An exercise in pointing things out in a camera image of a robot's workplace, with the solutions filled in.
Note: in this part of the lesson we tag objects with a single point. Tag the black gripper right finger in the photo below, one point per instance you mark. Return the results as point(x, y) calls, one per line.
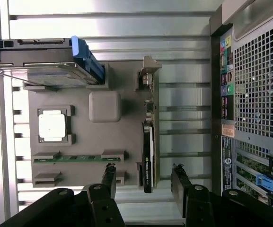
point(197, 208)

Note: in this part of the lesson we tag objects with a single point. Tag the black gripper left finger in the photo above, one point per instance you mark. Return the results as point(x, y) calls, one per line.
point(98, 203)

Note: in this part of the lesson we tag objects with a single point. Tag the green RAM stick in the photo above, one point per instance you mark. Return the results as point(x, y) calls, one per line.
point(79, 158)

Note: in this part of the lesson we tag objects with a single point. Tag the grey parts rack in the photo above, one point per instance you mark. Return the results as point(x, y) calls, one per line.
point(84, 142)

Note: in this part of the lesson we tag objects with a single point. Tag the silver CPU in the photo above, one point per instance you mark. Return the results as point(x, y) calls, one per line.
point(51, 127)

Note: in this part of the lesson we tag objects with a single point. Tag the rear port block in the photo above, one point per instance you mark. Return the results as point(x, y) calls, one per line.
point(227, 80)

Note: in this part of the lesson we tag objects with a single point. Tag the black open PC case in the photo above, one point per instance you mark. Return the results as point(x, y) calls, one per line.
point(257, 82)

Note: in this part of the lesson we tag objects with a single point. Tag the hard disk blue bracket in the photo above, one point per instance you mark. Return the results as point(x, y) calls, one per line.
point(44, 50)

